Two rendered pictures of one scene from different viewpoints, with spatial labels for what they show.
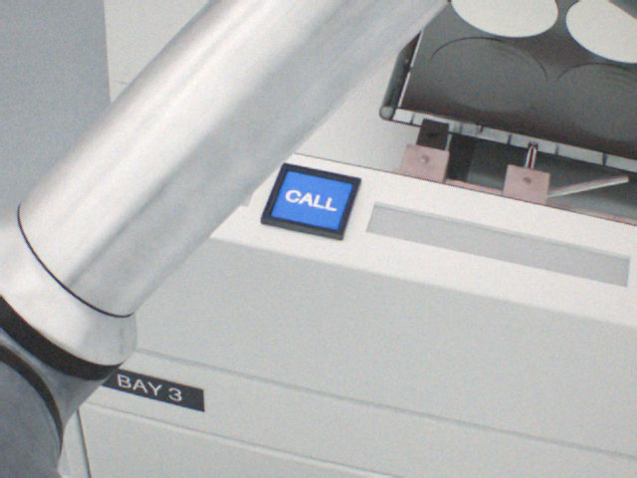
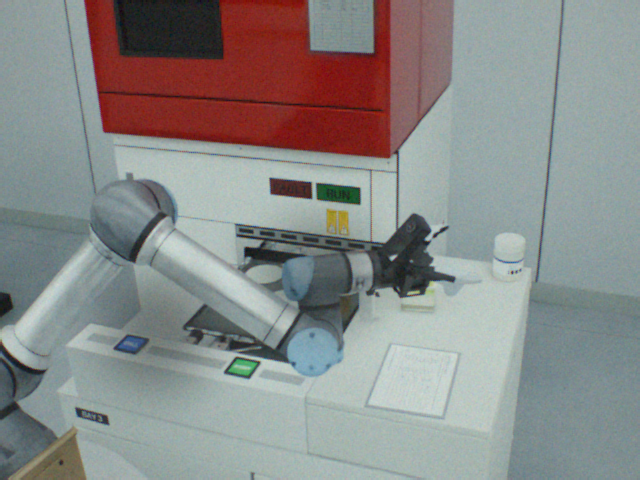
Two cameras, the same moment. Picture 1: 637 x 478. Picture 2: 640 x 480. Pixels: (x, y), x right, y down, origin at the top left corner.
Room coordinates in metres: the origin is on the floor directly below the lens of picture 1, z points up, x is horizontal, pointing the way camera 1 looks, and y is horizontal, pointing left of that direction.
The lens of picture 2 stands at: (-0.59, -0.63, 1.85)
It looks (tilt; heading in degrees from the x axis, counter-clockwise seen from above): 27 degrees down; 11
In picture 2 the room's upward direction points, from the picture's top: 2 degrees counter-clockwise
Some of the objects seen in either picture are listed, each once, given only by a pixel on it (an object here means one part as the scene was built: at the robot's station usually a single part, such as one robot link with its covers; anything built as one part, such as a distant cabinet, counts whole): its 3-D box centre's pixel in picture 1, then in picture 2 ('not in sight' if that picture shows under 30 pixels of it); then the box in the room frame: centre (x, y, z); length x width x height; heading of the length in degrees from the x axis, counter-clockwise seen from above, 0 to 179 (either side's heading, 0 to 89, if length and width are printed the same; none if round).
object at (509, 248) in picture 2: not in sight; (508, 257); (1.01, -0.78, 1.01); 0.07 x 0.07 x 0.10
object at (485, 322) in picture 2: not in sight; (433, 351); (0.78, -0.61, 0.89); 0.62 x 0.35 x 0.14; 169
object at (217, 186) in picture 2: not in sight; (249, 209); (1.20, -0.10, 1.02); 0.82 x 0.03 x 0.40; 79
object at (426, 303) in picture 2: not in sight; (419, 290); (0.85, -0.58, 1.00); 0.07 x 0.07 x 0.07; 88
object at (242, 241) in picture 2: not in sight; (311, 261); (1.15, -0.28, 0.89); 0.44 x 0.02 x 0.10; 79
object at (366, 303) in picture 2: not in sight; (369, 290); (0.79, -0.47, 1.03); 0.06 x 0.04 x 0.13; 169
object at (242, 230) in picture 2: not in sight; (311, 239); (1.16, -0.28, 0.96); 0.44 x 0.01 x 0.02; 79
